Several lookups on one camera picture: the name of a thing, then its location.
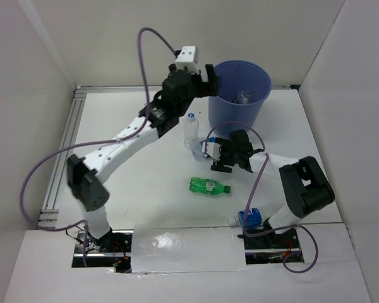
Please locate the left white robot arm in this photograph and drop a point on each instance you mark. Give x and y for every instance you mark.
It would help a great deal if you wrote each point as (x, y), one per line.
(86, 175)

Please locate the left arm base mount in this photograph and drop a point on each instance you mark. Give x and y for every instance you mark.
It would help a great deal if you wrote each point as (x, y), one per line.
(116, 255)

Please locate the small clear bottle white cap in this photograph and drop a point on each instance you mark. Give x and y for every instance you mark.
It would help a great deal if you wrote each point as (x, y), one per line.
(191, 127)

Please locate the blue plastic bin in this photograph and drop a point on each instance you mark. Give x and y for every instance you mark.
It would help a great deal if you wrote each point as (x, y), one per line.
(223, 114)

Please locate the green plastic bottle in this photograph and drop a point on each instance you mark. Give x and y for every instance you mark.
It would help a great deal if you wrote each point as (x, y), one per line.
(208, 186)

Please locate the black label clear bottle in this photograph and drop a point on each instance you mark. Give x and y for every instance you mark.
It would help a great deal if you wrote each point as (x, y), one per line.
(243, 97)

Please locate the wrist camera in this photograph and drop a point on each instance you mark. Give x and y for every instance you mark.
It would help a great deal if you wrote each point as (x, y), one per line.
(187, 59)
(211, 150)

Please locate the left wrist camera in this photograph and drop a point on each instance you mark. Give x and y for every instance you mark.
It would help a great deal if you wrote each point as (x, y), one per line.
(187, 59)

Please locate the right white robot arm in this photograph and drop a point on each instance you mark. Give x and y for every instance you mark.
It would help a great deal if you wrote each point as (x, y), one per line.
(305, 186)

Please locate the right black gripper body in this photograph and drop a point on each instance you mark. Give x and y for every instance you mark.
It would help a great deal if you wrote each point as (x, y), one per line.
(228, 156)

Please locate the blue label water bottle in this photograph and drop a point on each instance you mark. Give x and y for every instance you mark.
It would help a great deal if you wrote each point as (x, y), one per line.
(197, 151)

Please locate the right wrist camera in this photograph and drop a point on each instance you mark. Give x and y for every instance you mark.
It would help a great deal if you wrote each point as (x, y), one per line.
(211, 150)

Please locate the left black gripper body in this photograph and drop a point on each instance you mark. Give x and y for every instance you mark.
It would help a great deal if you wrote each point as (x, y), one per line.
(196, 77)

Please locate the crushed blue label bottle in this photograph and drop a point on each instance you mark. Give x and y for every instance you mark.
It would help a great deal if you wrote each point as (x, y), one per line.
(253, 218)

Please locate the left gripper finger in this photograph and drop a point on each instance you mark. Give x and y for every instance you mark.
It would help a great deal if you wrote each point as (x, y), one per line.
(211, 75)
(205, 89)

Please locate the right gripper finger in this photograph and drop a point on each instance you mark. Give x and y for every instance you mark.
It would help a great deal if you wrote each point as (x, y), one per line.
(220, 168)
(224, 143)

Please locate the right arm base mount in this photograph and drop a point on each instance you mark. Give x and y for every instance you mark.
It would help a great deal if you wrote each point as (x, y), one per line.
(272, 248)

